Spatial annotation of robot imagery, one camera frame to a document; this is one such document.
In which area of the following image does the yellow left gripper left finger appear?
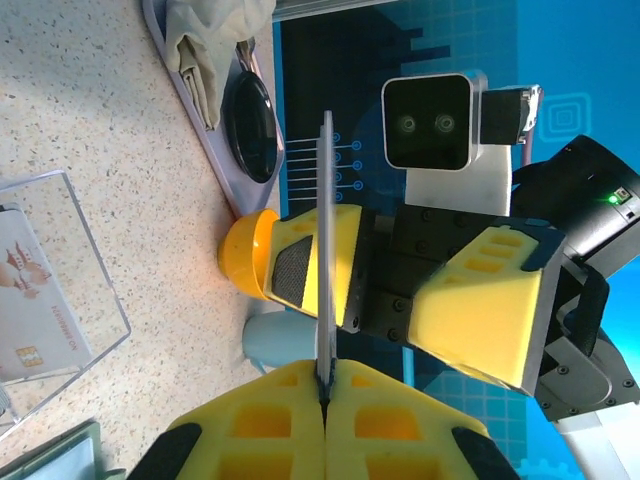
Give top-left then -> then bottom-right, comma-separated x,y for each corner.
124,359 -> 329,480

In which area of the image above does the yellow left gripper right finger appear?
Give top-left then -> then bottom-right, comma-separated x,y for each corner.
324,358 -> 524,480

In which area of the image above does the clear acrylic card box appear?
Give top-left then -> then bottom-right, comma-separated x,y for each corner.
0,169 -> 132,426

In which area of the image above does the white castle print credit card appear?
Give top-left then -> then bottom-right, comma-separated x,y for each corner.
0,202 -> 96,381

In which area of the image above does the light blue mug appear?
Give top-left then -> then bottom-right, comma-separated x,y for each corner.
242,312 -> 321,376

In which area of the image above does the orange plastic bowl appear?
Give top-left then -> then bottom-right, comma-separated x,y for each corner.
217,208 -> 281,301

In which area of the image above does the lavender rectangular tray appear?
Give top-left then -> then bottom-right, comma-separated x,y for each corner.
142,0 -> 286,219

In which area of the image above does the black frying pan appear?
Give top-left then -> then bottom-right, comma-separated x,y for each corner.
222,72 -> 286,184

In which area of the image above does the silver fork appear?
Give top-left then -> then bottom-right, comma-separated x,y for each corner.
234,37 -> 261,76

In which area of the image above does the beige folded cloth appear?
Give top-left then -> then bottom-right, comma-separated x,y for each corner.
164,0 -> 277,132

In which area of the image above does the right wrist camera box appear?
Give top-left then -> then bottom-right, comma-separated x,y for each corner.
380,72 -> 544,219

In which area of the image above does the aluminium side rail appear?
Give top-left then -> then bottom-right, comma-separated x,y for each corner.
272,0 -> 381,21

